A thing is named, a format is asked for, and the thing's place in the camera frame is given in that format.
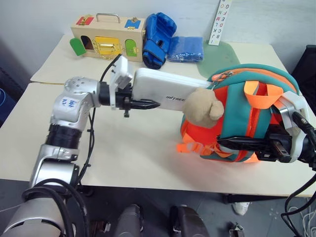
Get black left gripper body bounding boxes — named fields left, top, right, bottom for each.
left=115, top=85, right=134, bottom=119

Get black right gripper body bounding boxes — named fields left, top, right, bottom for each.
left=255, top=124, right=293, bottom=162

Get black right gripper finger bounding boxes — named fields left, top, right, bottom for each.
left=216, top=135, right=270, bottom=146
left=222, top=144, right=263, bottom=152

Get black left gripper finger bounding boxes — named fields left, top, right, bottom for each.
left=130, top=99, right=161, bottom=111

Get white box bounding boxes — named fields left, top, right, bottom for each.
left=132, top=68, right=214, bottom=113

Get orange and teal backpack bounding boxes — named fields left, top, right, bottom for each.
left=176, top=63, right=303, bottom=165

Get wooden lock box toy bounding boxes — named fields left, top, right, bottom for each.
left=70, top=12, right=146, bottom=64

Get white shoe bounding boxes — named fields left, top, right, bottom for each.
left=233, top=201, right=250, bottom=216

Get blue folded cloth in plastic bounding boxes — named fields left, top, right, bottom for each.
left=166, top=36, right=205, bottom=62

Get blue boxing glove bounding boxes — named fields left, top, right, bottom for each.
left=142, top=12, right=178, bottom=69

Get small grey floor object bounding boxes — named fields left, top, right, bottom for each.
left=228, top=222, right=245, bottom=237

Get black chair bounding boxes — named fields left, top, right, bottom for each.
left=292, top=44, right=316, bottom=99

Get pale green mat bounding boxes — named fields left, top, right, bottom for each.
left=196, top=40, right=240, bottom=79

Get dark rounded shape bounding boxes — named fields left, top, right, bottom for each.
left=115, top=204, right=145, bottom=237
left=169, top=206, right=210, bottom=237

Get white alphabet letter strip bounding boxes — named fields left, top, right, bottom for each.
left=208, top=0, right=233, bottom=46

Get dark blue bag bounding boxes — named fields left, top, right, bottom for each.
left=0, top=37, right=27, bottom=126

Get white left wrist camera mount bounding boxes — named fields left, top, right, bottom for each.
left=109, top=54, right=135, bottom=111

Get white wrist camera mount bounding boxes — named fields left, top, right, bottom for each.
left=109, top=54, right=135, bottom=111
left=271, top=90, right=311, bottom=163

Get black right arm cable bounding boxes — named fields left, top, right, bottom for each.
left=281, top=111, right=316, bottom=237

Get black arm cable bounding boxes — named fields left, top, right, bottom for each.
left=22, top=54, right=123, bottom=237
left=281, top=111, right=316, bottom=237

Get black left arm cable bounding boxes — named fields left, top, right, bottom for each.
left=22, top=54, right=123, bottom=237

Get black table frame bar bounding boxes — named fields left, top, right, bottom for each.
left=223, top=193, right=293, bottom=205

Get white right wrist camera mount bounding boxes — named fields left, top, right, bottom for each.
left=271, top=90, right=311, bottom=163

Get white floor cables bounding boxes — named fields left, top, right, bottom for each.
left=300, top=203, right=316, bottom=237

